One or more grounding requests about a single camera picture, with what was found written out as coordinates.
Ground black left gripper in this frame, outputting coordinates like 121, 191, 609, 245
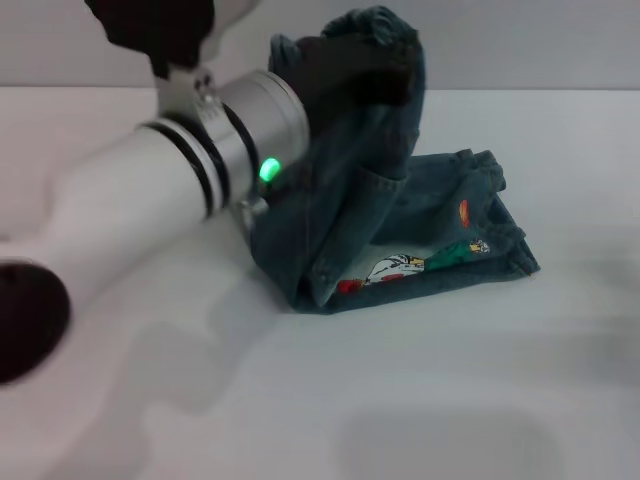
293, 36, 417, 110

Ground blue denim shorts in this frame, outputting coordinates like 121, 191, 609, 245
246, 4, 544, 317

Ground silver left arm cable plug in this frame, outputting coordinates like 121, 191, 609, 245
238, 196, 270, 231

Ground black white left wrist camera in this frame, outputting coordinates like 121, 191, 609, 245
83, 0, 262, 82

